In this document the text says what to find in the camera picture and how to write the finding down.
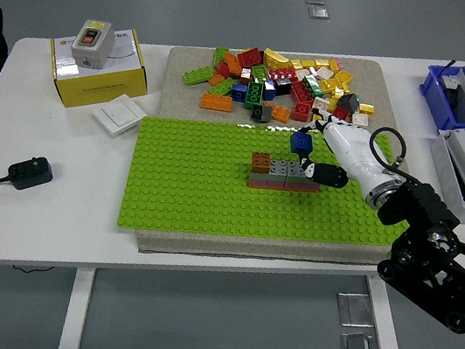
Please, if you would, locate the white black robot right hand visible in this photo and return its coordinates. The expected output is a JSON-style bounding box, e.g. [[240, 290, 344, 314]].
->
[[290, 104, 408, 204]]

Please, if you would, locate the dark grey sloped brick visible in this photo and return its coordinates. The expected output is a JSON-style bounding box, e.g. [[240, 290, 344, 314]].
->
[[335, 90, 364, 115]]

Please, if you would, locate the red square toy brick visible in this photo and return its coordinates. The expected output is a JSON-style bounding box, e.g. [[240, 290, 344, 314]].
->
[[292, 101, 315, 124]]

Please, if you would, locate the grey studded toy brick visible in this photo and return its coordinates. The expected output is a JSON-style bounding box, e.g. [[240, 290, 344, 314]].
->
[[286, 160, 306, 181]]

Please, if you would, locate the red long toy brick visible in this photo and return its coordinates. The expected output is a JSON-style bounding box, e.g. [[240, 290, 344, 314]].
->
[[288, 80, 317, 108]]

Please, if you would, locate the grey long toy brick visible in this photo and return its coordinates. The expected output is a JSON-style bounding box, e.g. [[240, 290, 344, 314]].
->
[[249, 155, 325, 191]]

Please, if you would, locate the black toy brick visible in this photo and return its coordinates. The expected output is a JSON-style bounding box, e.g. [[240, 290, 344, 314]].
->
[[273, 77, 295, 100]]

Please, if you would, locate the dark grey square brick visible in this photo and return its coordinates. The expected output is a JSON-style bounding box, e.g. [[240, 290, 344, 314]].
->
[[248, 102, 274, 126]]

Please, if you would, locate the dark green toy brick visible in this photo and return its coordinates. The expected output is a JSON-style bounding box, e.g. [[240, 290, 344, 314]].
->
[[242, 80, 267, 113]]

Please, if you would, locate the yellow curved toy brick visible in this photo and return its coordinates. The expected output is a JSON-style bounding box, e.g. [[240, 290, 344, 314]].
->
[[261, 47, 302, 74]]

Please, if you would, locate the lime green toy brick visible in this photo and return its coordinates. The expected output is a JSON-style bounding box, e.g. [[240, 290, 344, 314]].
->
[[207, 75, 237, 98], [248, 64, 273, 88]]

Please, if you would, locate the orange long toy brick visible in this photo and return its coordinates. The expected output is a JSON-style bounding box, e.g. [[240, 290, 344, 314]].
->
[[198, 92, 234, 115]]

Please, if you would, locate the green studded baseplate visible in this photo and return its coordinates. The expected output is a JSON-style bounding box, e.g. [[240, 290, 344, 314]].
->
[[116, 95, 423, 273]]

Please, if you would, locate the lime green long brick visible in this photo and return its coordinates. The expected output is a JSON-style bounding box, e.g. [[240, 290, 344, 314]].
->
[[180, 62, 215, 89]]

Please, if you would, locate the grey electrical module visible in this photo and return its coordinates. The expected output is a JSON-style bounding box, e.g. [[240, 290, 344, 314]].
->
[[442, 82, 465, 124]]

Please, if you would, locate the white breaker module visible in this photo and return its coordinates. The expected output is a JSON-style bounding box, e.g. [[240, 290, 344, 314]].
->
[[440, 65, 465, 92]]

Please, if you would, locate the yellow white cardboard box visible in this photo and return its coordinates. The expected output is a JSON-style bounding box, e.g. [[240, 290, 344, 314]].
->
[[39, 16, 157, 121]]

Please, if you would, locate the white table foot bar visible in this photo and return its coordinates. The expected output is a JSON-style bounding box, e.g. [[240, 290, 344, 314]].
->
[[355, 273, 417, 349]]

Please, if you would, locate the grey-brown mat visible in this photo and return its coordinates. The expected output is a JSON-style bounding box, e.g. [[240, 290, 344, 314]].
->
[[133, 27, 430, 294]]

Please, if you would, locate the black power adapter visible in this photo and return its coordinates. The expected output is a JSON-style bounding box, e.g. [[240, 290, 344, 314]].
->
[[4, 150, 57, 196]]

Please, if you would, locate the white table leg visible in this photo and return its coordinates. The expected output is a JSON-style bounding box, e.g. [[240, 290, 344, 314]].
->
[[56, 266, 97, 349]]

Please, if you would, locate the grey push-button switch box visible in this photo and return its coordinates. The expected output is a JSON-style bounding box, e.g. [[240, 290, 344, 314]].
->
[[67, 16, 118, 73]]

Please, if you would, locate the white wall switch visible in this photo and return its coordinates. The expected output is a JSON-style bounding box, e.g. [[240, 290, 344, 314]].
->
[[89, 89, 150, 141]]

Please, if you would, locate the thin black cable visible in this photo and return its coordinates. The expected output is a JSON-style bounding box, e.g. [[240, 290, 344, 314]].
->
[[11, 258, 56, 277]]

